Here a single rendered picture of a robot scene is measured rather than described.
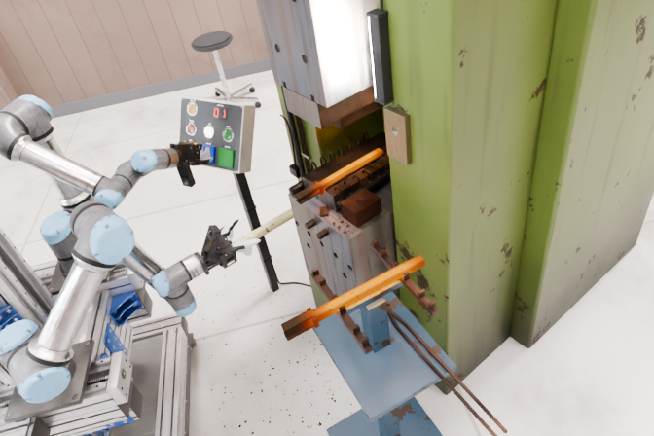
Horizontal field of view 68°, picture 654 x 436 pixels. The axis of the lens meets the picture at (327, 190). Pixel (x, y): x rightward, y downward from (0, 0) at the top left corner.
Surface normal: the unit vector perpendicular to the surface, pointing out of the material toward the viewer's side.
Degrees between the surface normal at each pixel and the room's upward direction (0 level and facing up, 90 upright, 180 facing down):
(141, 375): 0
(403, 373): 0
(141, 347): 0
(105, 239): 85
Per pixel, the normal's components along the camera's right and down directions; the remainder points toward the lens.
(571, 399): -0.15, -0.78
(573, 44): -0.78, 0.47
